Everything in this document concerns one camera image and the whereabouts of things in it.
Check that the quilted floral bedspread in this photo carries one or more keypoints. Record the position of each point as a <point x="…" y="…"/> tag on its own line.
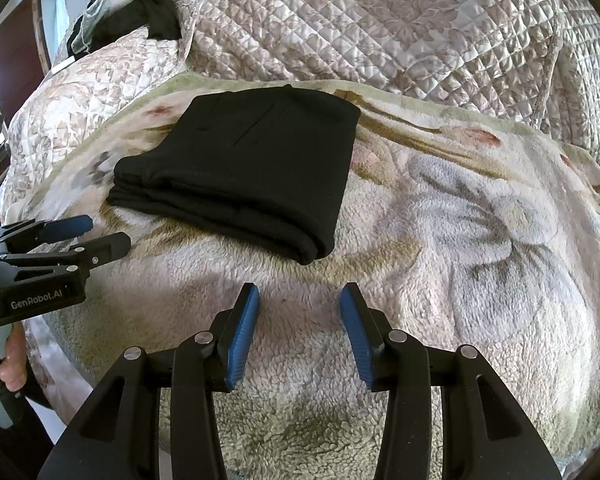
<point x="380" y="25"/>

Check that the person's left hand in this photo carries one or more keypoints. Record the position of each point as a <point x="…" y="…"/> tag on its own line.
<point x="14" y="367"/>

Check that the black pants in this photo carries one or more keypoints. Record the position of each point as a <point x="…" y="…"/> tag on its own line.
<point x="250" y="170"/>

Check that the floral fleece blanket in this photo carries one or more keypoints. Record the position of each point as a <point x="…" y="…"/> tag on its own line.
<point x="455" y="260"/>

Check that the person's dark clothing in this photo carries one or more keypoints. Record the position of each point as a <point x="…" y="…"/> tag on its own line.
<point x="15" y="455"/>

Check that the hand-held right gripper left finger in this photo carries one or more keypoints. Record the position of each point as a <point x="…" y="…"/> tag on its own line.
<point x="242" y="340"/>

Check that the dark brown door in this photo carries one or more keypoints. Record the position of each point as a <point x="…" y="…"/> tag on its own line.
<point x="17" y="45"/>

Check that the pale sheer garment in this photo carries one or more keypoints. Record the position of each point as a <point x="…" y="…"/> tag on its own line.
<point x="92" y="22"/>

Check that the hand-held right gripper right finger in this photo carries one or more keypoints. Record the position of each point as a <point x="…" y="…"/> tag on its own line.
<point x="357" y="335"/>

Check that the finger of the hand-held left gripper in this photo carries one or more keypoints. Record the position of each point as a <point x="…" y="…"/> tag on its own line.
<point x="105" y="247"/>
<point x="67" y="227"/>

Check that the dark clothes pile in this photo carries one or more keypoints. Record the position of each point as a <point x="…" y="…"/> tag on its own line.
<point x="145" y="15"/>

